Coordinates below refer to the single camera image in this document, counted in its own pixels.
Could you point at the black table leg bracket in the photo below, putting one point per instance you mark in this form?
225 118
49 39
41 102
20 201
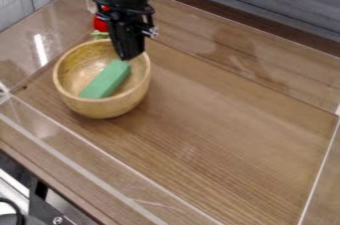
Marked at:
41 209

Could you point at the light wooden bowl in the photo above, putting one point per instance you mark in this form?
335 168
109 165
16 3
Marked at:
79 66

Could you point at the green rectangular block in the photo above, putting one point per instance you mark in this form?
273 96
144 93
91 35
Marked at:
107 80

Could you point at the red plush strawberry toy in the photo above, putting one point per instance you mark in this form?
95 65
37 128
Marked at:
101 29

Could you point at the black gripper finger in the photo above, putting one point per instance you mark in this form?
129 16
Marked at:
136 41
119 39

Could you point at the clear acrylic enclosure wall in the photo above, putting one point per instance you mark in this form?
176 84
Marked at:
231 145

